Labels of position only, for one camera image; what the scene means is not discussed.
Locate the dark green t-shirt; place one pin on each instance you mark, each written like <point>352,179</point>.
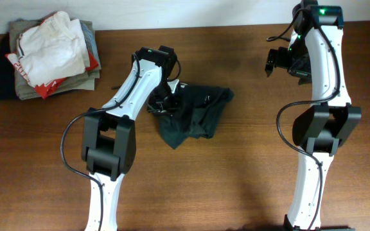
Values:
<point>199,113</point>

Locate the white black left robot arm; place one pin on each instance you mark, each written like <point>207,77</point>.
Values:
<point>109,137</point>

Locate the olive grey folded garment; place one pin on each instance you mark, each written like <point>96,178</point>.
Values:
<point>84,81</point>

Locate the black folded garment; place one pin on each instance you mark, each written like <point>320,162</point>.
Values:
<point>7,77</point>

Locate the blue denim folded garment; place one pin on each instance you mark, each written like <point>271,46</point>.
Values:
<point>90,40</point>

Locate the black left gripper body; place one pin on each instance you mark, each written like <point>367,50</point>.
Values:
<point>162,98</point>

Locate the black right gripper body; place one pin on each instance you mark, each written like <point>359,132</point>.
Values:
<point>297,59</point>

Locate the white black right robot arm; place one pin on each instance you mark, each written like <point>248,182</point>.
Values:
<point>314,55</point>

